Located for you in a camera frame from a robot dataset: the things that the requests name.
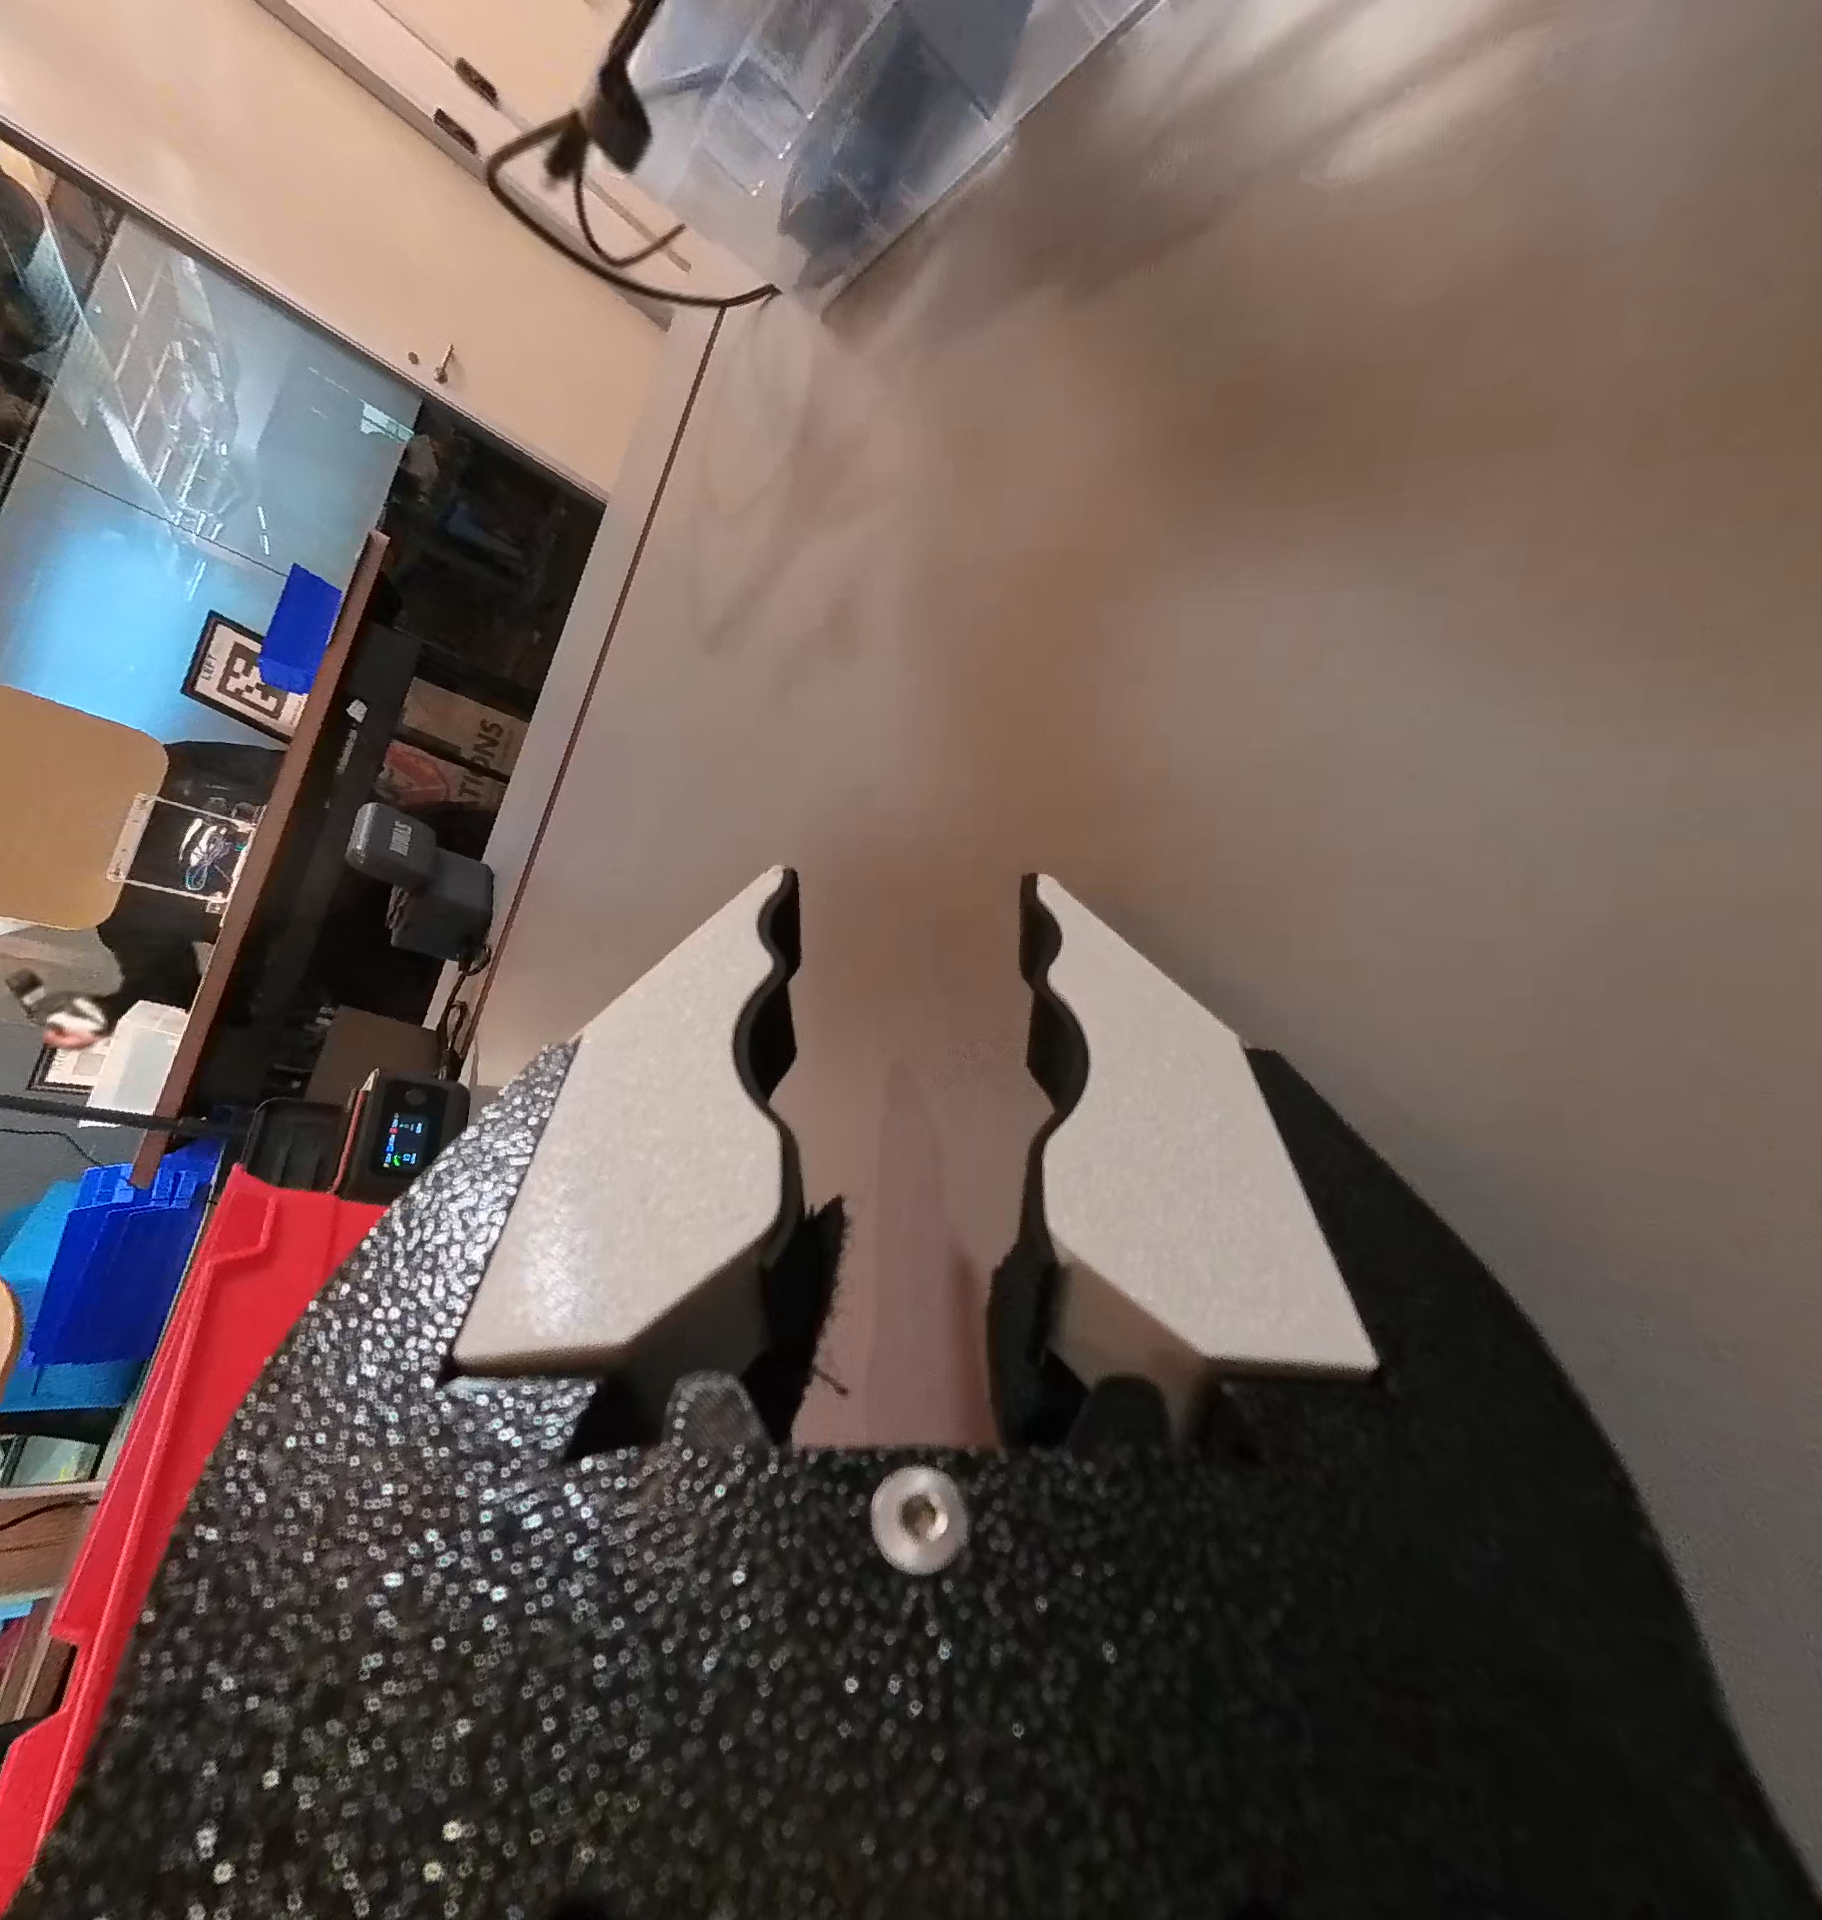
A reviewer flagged brown cardboard box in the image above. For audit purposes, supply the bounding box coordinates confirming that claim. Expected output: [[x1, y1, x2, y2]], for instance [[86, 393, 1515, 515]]
[[398, 677, 536, 797]]

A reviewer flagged clear plastic bin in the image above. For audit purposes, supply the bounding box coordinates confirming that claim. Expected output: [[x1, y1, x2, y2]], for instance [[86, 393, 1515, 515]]
[[626, 0, 1167, 310]]

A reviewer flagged dark grey power adapter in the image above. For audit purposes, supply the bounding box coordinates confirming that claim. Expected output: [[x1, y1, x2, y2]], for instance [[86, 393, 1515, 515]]
[[346, 798, 493, 964]]

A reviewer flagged tan rounded panel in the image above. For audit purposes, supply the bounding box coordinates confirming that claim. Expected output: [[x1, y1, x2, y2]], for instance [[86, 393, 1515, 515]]
[[0, 680, 170, 935]]

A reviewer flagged red plastic bin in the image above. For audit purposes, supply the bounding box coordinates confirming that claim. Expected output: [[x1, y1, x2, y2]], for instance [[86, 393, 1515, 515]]
[[0, 1163, 403, 1920]]

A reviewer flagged cream wall cabinet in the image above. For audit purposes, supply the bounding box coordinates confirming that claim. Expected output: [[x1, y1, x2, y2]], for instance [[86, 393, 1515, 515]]
[[251, 0, 705, 315]]

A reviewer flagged black usb cable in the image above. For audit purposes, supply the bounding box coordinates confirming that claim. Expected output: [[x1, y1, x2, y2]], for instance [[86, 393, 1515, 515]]
[[488, 0, 778, 311]]

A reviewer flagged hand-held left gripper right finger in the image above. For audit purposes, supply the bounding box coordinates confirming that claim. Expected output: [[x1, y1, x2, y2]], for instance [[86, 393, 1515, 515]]
[[1017, 875, 1380, 1388]]

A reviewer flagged glass partition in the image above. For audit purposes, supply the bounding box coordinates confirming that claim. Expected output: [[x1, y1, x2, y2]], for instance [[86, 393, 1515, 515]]
[[0, 93, 611, 722]]

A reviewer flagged black power bank with display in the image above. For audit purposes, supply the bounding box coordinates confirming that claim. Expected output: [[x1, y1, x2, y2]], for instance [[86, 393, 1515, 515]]
[[237, 1068, 470, 1203]]

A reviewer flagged black and white marker tag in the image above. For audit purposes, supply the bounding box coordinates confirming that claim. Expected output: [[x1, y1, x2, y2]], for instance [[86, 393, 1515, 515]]
[[182, 608, 312, 747]]

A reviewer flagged brown wooden desk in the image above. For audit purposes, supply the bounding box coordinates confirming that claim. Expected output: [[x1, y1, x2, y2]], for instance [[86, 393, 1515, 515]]
[[128, 528, 397, 1188]]

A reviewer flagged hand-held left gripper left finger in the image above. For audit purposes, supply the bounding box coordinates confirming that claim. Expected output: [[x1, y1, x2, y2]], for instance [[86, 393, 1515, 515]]
[[450, 869, 805, 1382]]

